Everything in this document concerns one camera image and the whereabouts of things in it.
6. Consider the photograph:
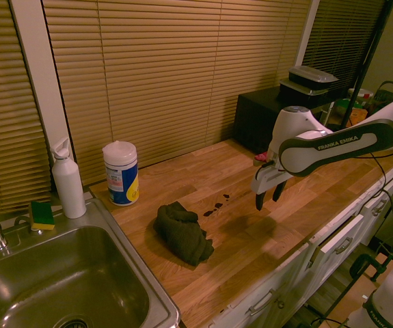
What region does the green package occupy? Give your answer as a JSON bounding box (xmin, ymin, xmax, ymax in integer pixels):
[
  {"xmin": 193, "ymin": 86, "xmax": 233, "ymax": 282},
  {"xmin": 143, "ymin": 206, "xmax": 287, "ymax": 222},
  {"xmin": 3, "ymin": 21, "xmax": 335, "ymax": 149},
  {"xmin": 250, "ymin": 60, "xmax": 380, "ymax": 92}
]
[{"xmin": 334, "ymin": 98, "xmax": 355, "ymax": 118}]

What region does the narrow beige window blind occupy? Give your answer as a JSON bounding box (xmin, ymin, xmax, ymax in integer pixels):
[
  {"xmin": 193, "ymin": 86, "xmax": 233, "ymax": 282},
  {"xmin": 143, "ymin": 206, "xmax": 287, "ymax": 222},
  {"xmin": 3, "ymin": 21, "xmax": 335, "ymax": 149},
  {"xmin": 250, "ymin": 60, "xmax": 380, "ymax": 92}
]
[{"xmin": 0, "ymin": 0, "xmax": 52, "ymax": 213}]

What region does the dark liquid spill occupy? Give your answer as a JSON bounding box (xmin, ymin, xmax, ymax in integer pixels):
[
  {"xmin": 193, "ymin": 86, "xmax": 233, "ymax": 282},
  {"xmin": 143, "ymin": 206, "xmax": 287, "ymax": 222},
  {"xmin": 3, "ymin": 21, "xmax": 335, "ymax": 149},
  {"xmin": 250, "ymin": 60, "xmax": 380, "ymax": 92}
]
[{"xmin": 202, "ymin": 193, "xmax": 232, "ymax": 218}]

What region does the orange box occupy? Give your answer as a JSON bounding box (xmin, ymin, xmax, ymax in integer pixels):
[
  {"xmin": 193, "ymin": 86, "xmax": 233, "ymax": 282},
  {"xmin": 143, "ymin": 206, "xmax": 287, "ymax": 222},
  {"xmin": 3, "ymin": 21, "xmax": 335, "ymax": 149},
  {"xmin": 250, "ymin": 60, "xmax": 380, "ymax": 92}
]
[{"xmin": 349, "ymin": 107, "xmax": 368, "ymax": 128}]

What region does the black box appliance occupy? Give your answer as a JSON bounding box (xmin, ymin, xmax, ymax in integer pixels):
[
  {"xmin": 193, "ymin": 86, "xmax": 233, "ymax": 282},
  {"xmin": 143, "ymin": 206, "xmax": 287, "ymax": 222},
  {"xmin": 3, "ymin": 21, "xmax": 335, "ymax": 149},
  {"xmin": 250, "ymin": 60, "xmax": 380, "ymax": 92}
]
[{"xmin": 234, "ymin": 86, "xmax": 334, "ymax": 155}]

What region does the small black food container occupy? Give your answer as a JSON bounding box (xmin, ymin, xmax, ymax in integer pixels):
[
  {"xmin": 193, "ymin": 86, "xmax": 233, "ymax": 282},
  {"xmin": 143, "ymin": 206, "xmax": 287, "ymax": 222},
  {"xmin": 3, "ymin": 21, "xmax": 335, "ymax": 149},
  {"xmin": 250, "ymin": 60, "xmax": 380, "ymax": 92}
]
[{"xmin": 288, "ymin": 66, "xmax": 340, "ymax": 91}]

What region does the wide beige window blind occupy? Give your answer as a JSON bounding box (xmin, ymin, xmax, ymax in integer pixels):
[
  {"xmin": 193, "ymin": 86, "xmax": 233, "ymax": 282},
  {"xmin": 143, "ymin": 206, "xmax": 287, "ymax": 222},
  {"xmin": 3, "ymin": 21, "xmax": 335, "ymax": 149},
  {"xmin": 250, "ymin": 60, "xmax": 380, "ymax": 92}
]
[{"xmin": 42, "ymin": 0, "xmax": 312, "ymax": 187}]

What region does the large black food container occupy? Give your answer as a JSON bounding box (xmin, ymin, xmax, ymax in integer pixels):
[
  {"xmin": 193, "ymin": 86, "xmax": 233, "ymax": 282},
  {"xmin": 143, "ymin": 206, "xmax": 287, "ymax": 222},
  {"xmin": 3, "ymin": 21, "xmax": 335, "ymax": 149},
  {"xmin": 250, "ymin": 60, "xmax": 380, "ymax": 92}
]
[{"xmin": 278, "ymin": 79, "xmax": 329, "ymax": 105}]

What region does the metal drawer handle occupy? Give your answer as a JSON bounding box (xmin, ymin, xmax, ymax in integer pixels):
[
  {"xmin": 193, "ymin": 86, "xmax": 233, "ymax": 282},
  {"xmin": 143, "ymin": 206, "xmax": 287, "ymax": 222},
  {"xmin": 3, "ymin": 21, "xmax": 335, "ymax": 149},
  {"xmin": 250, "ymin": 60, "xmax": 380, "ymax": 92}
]
[
  {"xmin": 370, "ymin": 199, "xmax": 388, "ymax": 217},
  {"xmin": 247, "ymin": 288, "xmax": 275, "ymax": 316},
  {"xmin": 334, "ymin": 236, "xmax": 353, "ymax": 254}
]

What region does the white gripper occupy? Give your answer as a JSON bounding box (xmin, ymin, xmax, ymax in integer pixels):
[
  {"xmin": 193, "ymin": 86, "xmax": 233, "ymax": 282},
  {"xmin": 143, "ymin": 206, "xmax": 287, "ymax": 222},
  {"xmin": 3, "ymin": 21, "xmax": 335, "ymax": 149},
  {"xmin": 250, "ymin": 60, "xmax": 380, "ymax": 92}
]
[{"xmin": 250, "ymin": 159, "xmax": 291, "ymax": 211}]

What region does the black stand leg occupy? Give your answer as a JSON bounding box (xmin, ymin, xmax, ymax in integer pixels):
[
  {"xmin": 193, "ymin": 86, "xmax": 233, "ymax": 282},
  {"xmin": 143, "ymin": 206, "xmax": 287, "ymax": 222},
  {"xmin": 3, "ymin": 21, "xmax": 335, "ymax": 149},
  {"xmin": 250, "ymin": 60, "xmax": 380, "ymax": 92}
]
[{"xmin": 310, "ymin": 273, "xmax": 363, "ymax": 328}]

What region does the dark green towel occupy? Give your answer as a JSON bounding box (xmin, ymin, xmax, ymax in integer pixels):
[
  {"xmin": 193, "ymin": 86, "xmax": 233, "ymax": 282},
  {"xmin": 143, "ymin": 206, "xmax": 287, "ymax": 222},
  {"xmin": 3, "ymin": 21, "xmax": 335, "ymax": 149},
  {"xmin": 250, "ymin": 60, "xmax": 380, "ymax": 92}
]
[{"xmin": 152, "ymin": 201, "xmax": 215, "ymax": 267}]

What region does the dark shaded window blind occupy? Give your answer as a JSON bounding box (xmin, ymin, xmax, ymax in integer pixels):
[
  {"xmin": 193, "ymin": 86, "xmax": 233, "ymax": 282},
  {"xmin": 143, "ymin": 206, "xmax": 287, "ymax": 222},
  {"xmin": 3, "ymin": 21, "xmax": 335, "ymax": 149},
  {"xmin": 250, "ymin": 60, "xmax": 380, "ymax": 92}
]
[{"xmin": 301, "ymin": 0, "xmax": 387, "ymax": 97}]

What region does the white water bottle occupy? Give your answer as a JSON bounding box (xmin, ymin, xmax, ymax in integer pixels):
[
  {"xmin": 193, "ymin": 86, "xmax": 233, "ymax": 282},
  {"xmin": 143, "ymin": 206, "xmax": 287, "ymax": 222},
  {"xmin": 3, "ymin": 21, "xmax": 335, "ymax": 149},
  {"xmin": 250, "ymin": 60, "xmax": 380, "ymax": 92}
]
[{"xmin": 50, "ymin": 137, "xmax": 87, "ymax": 219}]

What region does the black camera stand pole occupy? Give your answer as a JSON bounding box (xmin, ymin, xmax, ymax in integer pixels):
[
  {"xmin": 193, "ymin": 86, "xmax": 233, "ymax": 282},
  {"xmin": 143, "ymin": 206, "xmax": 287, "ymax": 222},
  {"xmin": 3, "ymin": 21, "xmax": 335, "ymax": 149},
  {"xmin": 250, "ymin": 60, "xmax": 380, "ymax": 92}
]
[{"xmin": 339, "ymin": 0, "xmax": 393, "ymax": 130}]

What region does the black clamp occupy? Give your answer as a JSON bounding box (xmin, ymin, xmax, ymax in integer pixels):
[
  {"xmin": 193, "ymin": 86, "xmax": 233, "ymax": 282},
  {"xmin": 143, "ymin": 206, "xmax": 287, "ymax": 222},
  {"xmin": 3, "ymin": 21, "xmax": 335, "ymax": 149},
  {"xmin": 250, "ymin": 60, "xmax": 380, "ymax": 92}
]
[{"xmin": 349, "ymin": 253, "xmax": 393, "ymax": 283}]

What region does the green and yellow sponge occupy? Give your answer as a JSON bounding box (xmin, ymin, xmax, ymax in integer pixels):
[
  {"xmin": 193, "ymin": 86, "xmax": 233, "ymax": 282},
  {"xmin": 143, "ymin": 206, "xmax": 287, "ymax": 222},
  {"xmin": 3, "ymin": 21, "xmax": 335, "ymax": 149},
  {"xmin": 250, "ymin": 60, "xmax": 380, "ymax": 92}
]
[{"xmin": 29, "ymin": 200, "xmax": 56, "ymax": 232}]

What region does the white ajar cabinet drawer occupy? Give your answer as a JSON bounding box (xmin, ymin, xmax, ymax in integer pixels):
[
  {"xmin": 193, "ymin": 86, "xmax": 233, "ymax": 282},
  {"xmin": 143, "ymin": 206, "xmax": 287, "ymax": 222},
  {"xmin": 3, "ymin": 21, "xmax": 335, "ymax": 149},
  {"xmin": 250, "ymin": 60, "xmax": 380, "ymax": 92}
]
[{"xmin": 318, "ymin": 214, "xmax": 366, "ymax": 275}]

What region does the disinfecting wipes canister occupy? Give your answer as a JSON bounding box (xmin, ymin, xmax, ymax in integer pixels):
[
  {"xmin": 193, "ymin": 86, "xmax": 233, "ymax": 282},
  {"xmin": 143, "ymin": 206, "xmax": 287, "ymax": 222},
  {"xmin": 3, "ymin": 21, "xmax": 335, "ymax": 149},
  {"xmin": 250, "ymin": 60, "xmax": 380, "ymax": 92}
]
[{"xmin": 102, "ymin": 139, "xmax": 141, "ymax": 206}]

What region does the stainless steel sink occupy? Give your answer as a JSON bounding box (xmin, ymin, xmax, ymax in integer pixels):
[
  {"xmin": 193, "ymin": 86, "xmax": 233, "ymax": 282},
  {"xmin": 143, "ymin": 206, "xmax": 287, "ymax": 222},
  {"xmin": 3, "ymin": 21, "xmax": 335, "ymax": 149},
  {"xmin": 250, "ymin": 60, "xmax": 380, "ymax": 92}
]
[{"xmin": 0, "ymin": 197, "xmax": 182, "ymax": 328}]

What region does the white lidded bucket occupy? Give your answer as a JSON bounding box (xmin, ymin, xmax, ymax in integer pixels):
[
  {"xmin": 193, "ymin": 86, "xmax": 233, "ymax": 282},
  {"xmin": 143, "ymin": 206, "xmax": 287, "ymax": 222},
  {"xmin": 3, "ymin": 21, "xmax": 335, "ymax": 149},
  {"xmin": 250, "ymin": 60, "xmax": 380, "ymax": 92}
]
[{"xmin": 347, "ymin": 87, "xmax": 375, "ymax": 104}]

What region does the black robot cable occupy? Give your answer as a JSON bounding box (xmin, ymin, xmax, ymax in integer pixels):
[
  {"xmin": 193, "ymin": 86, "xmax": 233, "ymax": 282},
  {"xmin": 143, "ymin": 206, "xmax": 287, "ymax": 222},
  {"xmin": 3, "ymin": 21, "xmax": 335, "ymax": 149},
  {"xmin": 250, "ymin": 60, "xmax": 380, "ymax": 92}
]
[{"xmin": 368, "ymin": 152, "xmax": 393, "ymax": 256}]

